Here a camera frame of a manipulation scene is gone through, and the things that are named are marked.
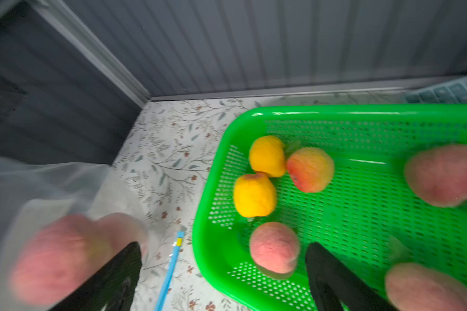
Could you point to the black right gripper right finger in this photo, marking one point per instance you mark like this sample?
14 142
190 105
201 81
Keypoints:
334 286

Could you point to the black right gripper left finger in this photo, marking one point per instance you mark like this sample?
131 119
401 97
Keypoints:
111 288

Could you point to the pink peach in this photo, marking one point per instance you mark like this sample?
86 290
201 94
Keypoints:
439 176
59 259
410 286
275 248
122 229

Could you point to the clear zip-top bag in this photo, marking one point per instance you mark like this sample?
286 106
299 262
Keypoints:
179 237
34 196

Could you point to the red yellow peach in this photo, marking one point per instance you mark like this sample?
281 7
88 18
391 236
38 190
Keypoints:
311 169

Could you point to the green plastic basket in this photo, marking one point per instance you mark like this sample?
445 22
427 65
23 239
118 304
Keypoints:
367 204

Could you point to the light blue calculator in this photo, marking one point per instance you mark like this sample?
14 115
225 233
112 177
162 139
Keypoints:
450 92

